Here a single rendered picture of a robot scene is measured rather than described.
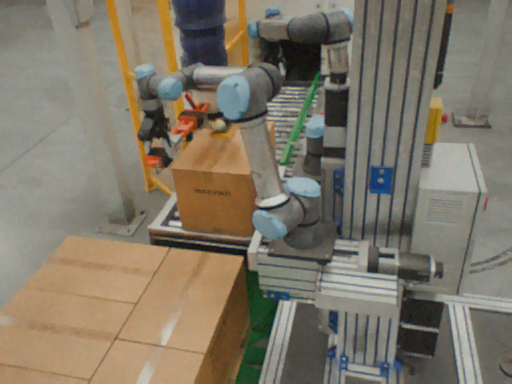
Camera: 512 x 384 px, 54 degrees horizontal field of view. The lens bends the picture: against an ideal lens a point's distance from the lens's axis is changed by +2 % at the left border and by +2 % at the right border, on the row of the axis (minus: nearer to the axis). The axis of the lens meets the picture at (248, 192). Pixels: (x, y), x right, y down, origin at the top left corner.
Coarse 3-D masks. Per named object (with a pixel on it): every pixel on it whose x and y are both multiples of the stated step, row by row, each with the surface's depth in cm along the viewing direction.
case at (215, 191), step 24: (192, 144) 264; (216, 144) 262; (240, 144) 260; (192, 168) 242; (216, 168) 241; (240, 168) 239; (192, 192) 249; (216, 192) 245; (240, 192) 241; (192, 216) 257; (216, 216) 253; (240, 216) 249
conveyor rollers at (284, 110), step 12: (276, 96) 419; (288, 96) 417; (300, 96) 414; (276, 108) 396; (288, 108) 394; (300, 108) 392; (312, 108) 391; (276, 120) 381; (288, 120) 379; (276, 132) 359; (288, 132) 358; (300, 132) 361; (276, 144) 343; (276, 156) 328
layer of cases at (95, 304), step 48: (96, 240) 265; (48, 288) 236; (96, 288) 234; (144, 288) 232; (192, 288) 229; (240, 288) 244; (0, 336) 214; (48, 336) 211; (96, 336) 209; (144, 336) 208; (192, 336) 206; (240, 336) 253
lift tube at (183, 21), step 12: (180, 0) 207; (192, 0) 205; (204, 0) 205; (216, 0) 209; (180, 12) 210; (192, 12) 208; (204, 12) 209; (216, 12) 212; (180, 24) 214; (192, 24) 211; (204, 24) 211; (216, 24) 212
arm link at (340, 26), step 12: (324, 12) 194; (336, 12) 195; (348, 12) 196; (336, 24) 194; (348, 24) 196; (336, 36) 196; (348, 36) 198; (336, 48) 199; (336, 60) 201; (348, 60) 203; (348, 72) 203
